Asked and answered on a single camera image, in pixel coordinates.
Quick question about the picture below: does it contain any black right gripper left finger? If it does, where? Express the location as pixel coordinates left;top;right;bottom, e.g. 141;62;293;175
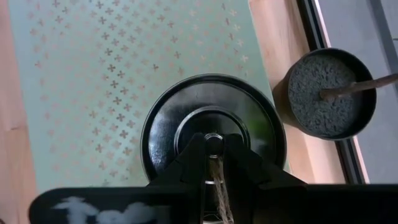
147;133;208;224

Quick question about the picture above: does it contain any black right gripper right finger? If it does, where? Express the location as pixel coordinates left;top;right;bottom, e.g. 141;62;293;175
223;133;307;224

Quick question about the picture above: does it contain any black plant pot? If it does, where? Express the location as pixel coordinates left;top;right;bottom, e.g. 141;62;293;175
272;47;377;141

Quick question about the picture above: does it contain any pale green perforated metal shelf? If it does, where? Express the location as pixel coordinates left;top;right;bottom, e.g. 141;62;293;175
7;0;290;194

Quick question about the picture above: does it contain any green leafy plant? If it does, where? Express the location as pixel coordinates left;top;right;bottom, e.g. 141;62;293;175
320;73;398;101

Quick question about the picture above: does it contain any beige braided cord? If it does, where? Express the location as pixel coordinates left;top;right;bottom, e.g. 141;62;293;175
208;157;234;224

